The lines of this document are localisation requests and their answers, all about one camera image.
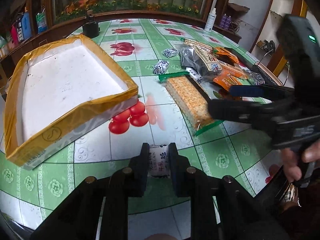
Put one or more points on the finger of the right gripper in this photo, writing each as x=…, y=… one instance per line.
x=247, y=112
x=269, y=92

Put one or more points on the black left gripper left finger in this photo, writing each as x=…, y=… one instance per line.
x=139, y=174

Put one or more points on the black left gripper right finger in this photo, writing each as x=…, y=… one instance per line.
x=181, y=179

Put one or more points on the white milk candy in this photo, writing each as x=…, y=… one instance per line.
x=159, y=164

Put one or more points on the orange snack packet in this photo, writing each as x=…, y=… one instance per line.
x=231, y=73

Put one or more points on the cracker pack green wrapper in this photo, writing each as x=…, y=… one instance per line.
x=192, y=100

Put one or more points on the black sesame snack bag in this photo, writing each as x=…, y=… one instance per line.
x=200, y=57

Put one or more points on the person's right hand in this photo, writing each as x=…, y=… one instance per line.
x=290, y=160

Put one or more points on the green fruit pattern tablecloth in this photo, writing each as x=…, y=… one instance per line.
x=29, y=197

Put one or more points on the white spray bottle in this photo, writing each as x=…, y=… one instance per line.
x=210, y=20

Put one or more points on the blue white wrapped candy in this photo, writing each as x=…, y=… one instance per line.
x=160, y=67

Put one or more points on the white box with yellow tape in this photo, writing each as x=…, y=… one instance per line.
x=58, y=93

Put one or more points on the black cylindrical motor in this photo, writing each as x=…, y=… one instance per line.
x=91, y=27

